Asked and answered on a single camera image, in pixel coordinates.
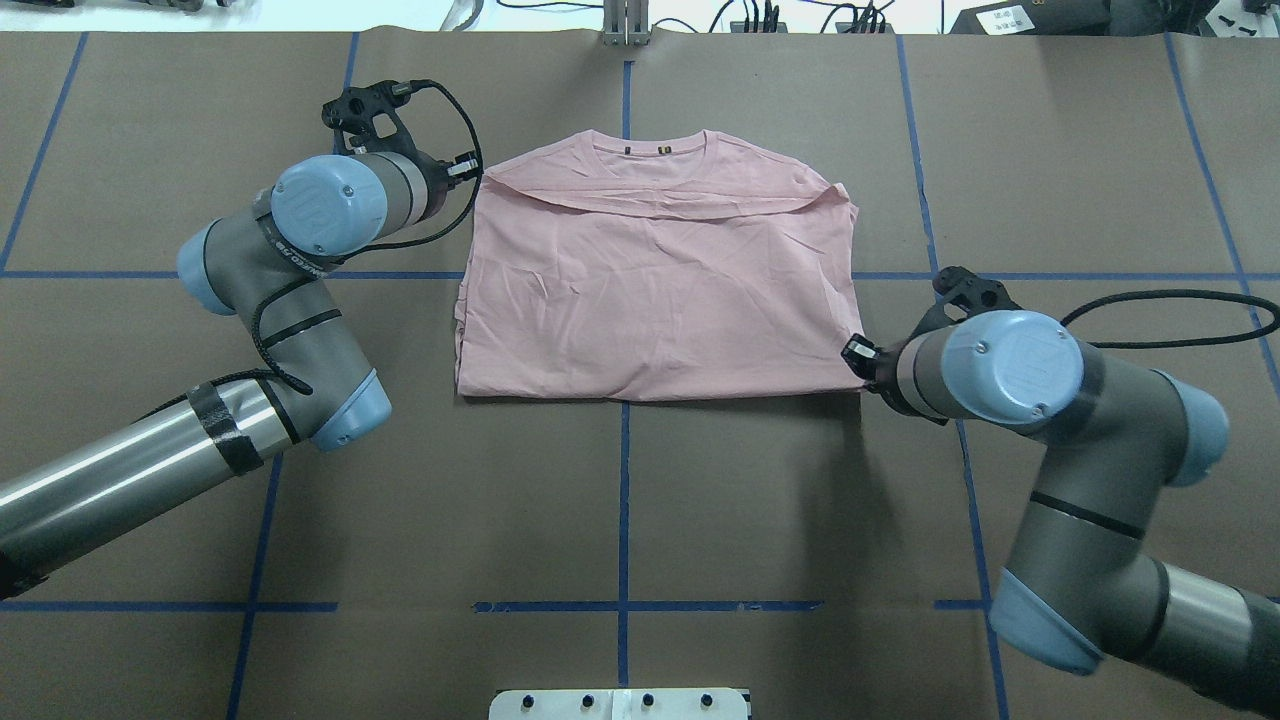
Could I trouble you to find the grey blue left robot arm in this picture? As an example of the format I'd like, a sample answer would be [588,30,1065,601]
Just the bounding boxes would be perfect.
[3,79,483,600]

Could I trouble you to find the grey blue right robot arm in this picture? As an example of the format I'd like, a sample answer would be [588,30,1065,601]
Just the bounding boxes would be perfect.
[841,266,1279,719]

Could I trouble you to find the pink Snoopy t-shirt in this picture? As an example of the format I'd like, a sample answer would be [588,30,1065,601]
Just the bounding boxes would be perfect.
[454,129,864,402]

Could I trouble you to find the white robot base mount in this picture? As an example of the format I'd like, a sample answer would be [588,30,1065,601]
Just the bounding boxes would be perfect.
[488,687,754,719]

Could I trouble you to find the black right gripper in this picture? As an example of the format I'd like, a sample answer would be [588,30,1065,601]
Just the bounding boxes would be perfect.
[841,266,1021,421]

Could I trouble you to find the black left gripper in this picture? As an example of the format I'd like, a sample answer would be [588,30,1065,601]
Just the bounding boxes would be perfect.
[321,79,483,217]

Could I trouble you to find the black power box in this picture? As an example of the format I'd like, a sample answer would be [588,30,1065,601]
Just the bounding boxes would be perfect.
[946,1,1111,36]

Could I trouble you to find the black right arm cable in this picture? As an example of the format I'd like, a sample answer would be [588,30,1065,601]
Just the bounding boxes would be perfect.
[1060,290,1280,351]

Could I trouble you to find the aluminium frame post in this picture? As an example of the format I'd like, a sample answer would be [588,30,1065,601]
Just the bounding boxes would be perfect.
[600,0,652,47]

